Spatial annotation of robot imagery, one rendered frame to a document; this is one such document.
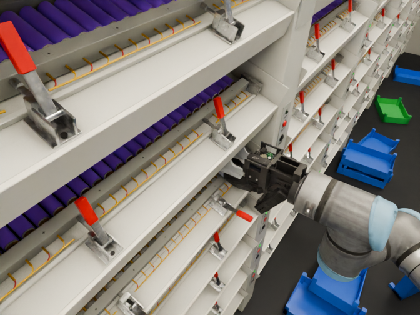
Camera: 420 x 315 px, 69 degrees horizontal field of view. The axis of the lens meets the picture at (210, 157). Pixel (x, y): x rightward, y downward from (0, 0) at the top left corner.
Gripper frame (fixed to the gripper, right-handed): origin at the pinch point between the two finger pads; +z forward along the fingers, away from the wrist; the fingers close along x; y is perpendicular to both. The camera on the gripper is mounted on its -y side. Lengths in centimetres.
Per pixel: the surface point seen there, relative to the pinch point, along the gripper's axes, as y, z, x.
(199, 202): -2.0, -2.8, 11.8
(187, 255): -6.1, -7.0, 21.2
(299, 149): -25, -5, -44
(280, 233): -82, -4, -47
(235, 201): -6.2, -7.2, 4.1
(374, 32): -5, -5, -122
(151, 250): -2.0, -2.8, 26.1
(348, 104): -44, -4, -119
